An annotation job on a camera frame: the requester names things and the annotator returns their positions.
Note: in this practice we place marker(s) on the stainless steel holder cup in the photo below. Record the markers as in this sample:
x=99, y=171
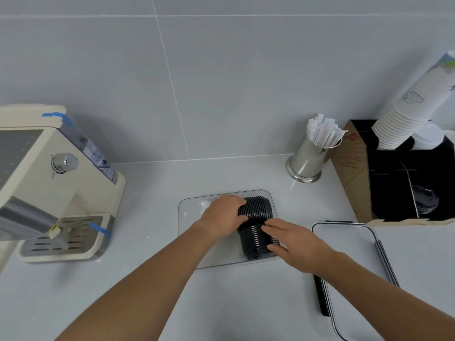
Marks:
x=309, y=159

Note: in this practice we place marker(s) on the black lids in organizer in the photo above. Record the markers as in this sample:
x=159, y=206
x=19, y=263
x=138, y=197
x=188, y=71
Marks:
x=424, y=199

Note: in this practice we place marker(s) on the person's left thumb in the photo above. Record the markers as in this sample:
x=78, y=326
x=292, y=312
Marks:
x=241, y=219

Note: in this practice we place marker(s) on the stack of white paper cups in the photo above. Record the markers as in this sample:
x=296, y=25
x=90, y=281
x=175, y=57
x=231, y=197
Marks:
x=412, y=110

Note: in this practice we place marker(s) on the person's left hand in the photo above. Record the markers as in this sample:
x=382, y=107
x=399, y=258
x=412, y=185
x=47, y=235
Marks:
x=218, y=218

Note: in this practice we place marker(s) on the person's right hand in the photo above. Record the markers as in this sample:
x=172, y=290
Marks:
x=302, y=248

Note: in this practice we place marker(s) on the person's left forearm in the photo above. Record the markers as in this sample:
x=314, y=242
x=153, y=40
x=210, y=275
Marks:
x=149, y=284

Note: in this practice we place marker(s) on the black cardboard organizer box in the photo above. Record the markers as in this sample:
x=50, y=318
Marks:
x=394, y=184

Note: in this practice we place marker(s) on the clear container lid with latches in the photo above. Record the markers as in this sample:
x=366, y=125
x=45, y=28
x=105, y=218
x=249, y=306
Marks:
x=348, y=237

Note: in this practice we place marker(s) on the bundle of white wrapped straws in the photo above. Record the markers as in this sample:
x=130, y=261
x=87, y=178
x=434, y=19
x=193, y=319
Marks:
x=325, y=131

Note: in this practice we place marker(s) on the blue tape strip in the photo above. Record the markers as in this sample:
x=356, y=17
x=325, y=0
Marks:
x=55, y=115
x=99, y=227

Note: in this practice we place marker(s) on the person's right forearm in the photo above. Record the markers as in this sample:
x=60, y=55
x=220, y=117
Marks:
x=384, y=301

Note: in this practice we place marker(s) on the person's right thumb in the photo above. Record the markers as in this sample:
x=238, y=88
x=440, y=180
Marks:
x=274, y=246

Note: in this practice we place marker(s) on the stack of black plastic lids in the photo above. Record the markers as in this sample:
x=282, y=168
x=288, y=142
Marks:
x=255, y=236

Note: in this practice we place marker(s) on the clear plastic tray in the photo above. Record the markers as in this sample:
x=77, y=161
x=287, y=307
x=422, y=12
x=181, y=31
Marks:
x=199, y=209

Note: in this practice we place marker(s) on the cream espresso machine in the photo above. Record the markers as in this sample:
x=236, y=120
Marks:
x=53, y=181

